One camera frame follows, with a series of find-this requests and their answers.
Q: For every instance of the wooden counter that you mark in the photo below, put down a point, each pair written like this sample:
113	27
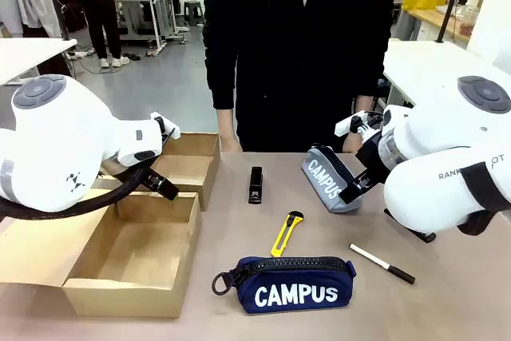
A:
439	21

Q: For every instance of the person's right forearm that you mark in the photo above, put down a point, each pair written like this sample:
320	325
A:
225	121

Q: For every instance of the grey CAMPUS pencil case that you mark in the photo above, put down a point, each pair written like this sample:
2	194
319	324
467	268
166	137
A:
319	181

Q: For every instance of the navy CAMPUS pencil case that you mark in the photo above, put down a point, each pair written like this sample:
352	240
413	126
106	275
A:
295	293

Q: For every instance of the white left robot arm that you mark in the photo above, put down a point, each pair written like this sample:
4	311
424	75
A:
60	145

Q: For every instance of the person in black jacket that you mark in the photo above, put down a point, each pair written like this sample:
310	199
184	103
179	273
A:
287	57

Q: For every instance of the person's left hand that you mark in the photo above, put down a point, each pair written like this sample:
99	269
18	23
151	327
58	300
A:
351	144

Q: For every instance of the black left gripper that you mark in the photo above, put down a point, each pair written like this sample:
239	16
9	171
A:
153	180

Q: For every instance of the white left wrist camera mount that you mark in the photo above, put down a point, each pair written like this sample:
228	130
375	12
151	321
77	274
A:
171	127

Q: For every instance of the white side table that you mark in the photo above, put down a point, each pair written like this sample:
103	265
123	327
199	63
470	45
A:
28	55

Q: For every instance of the large open cardboard box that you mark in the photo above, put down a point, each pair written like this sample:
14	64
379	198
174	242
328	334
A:
131	245

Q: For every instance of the person's left forearm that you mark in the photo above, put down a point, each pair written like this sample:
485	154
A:
364	103

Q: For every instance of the white table with legs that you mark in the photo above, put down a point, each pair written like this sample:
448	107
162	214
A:
415	65

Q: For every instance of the white power strip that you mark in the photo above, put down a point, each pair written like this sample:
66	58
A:
80	53

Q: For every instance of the bystander white jacket black trousers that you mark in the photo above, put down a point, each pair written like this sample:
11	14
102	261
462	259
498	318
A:
97	5

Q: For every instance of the person's right hand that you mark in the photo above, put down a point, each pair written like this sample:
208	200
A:
229	144

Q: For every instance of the background workbench with frame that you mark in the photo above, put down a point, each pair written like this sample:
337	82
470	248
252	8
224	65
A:
143	9

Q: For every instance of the small open cardboard box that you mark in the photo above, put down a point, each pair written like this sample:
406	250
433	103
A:
187	169

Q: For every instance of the dark shoes on floor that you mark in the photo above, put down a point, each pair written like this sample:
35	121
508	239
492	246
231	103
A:
131	56

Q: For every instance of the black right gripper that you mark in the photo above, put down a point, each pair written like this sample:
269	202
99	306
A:
373	157

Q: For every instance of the white bottle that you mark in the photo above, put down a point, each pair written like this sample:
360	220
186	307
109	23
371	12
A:
474	1

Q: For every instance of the dark grey plastic stool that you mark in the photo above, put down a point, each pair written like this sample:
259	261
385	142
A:
193	11

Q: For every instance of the black tripod pole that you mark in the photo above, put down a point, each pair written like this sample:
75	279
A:
54	1

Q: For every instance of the white marker black cap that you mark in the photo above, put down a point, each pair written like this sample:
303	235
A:
371	259

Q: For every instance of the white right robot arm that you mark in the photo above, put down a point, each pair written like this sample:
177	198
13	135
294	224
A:
439	149

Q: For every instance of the black stapler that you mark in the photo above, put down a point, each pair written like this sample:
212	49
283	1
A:
255	185

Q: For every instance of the yellow utility knife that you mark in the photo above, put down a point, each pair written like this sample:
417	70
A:
285	233

